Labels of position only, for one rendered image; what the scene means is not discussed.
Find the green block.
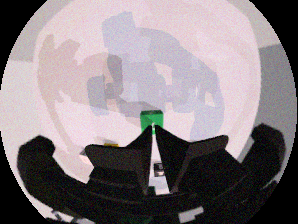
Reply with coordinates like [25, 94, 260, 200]
[140, 111, 164, 135]

